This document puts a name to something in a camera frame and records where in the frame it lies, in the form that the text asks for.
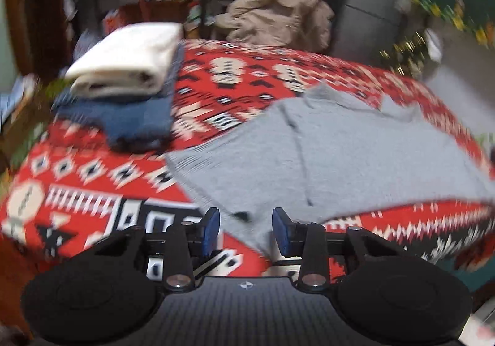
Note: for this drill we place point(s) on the folded white garment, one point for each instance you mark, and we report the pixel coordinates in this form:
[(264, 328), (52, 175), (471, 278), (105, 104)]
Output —
[(127, 56)]

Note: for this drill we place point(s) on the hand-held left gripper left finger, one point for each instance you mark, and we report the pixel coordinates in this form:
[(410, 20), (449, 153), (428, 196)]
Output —
[(212, 232)]

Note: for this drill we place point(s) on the white paper bag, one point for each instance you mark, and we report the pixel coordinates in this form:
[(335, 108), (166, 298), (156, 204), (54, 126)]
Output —
[(434, 45)]

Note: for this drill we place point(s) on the red patterned blanket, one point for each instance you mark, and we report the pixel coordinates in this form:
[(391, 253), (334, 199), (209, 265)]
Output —
[(96, 176)]

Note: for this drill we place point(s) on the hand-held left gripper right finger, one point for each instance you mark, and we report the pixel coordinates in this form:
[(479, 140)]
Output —
[(281, 234)]

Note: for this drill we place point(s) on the grey refrigerator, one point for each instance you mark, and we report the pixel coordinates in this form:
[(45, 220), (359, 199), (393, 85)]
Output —
[(367, 9)]

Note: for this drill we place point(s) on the beige jacket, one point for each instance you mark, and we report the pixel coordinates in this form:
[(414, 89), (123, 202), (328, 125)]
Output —
[(282, 9)]

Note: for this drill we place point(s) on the grey knit sweater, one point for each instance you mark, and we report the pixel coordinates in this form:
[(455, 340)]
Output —
[(348, 156)]

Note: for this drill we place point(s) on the folded blue garment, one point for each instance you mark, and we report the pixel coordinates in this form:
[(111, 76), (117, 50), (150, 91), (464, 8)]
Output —
[(131, 122)]

